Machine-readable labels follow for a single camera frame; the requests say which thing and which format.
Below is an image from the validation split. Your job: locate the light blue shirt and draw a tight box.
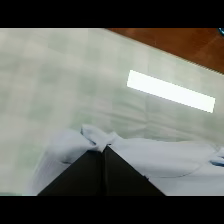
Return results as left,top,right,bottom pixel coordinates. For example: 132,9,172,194
30,123,224,197

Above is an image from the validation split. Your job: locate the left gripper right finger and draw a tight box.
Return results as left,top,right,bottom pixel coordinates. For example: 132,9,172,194
103,144,167,197

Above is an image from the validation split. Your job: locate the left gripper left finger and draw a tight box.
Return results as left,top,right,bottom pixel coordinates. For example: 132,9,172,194
37,149,107,197

